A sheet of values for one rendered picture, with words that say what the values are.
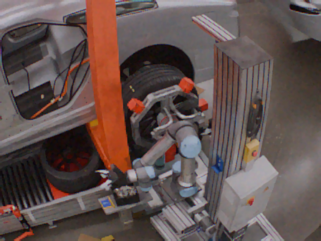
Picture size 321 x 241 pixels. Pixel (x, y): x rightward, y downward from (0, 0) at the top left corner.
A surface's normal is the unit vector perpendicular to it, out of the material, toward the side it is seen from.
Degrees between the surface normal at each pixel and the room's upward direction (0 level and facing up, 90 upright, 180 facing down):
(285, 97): 0
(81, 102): 90
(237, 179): 0
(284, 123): 0
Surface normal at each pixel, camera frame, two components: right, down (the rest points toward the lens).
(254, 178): -0.04, -0.72
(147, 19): 0.43, 0.50
